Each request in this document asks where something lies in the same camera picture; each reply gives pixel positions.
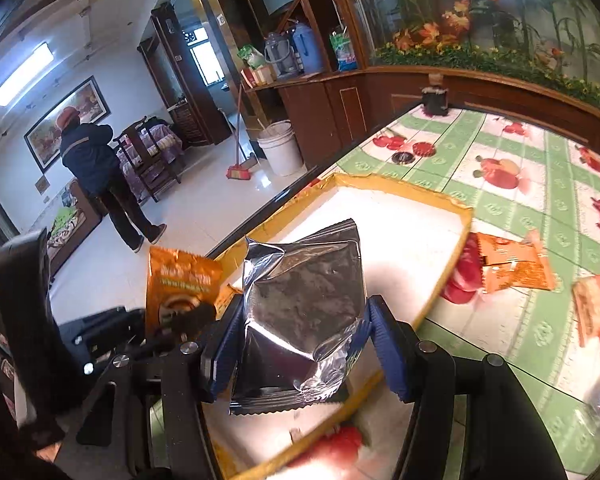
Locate red broom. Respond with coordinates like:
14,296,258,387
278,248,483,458
225,82,254,181

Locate fruit print green tablecloth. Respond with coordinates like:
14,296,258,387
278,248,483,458
150,105,600,480

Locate black jar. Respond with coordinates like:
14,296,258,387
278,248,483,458
420,74,450,117

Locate blue and green bag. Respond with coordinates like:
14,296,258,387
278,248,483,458
329,27,357,72

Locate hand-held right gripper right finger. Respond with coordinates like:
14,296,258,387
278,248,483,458
364,294,569,480

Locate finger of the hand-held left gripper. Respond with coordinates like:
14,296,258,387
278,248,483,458
152,304,219,349

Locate wooden counter cabinet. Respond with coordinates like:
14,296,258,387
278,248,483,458
242,67,372,172

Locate ceiling light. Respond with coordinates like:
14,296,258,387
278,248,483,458
0,42,51,107

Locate blue thermos jug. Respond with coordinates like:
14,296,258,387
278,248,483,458
291,22,324,75

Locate silver foil snack packet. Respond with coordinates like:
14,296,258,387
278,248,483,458
228,218,369,416

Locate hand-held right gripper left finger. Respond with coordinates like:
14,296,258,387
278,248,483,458
75,292,246,480

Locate wooden chair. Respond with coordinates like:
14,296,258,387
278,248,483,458
114,116,182,204

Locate framed wall painting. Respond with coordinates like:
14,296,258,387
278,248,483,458
24,76,112,174

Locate artificial flower display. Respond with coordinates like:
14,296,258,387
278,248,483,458
330,0,600,117

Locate small orange snack packet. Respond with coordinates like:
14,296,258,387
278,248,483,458
481,230,557,295
475,232,540,267

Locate orange snack packet dark picture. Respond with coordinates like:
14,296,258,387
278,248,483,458
146,246,225,337

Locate grey kettle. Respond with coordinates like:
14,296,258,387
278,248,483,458
263,32,299,80

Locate wooden bench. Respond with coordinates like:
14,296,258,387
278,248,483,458
44,180,104,273

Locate tall wooden cabinet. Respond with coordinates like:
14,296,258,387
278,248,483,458
137,2,232,147

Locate white plastic bucket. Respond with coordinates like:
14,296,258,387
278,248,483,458
256,120,304,177

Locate red and white box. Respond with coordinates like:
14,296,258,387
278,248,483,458
241,64,277,87

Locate green and white bag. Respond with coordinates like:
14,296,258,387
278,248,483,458
237,44,267,70

